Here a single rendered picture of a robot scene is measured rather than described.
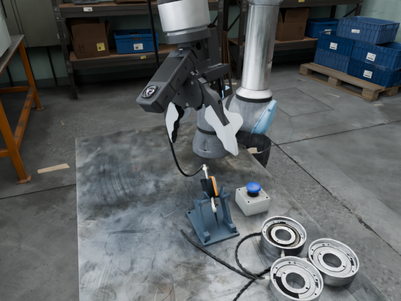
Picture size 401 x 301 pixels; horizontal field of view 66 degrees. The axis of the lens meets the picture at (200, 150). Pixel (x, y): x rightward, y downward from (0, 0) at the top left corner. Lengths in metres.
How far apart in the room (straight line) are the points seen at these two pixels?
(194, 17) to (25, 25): 3.79
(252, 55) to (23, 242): 1.69
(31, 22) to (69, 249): 2.87
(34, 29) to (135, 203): 3.47
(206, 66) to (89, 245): 0.53
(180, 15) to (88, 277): 0.57
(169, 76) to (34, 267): 1.63
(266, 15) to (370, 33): 3.48
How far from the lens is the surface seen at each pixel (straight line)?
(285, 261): 0.75
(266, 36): 0.95
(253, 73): 0.96
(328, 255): 0.80
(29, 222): 2.26
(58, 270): 1.91
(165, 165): 1.07
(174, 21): 0.48
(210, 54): 0.53
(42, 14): 4.17
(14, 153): 2.55
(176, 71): 0.47
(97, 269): 0.78
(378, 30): 4.32
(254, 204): 0.85
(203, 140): 1.08
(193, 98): 0.50
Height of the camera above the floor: 1.39
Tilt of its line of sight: 31 degrees down
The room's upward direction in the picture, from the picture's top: straight up
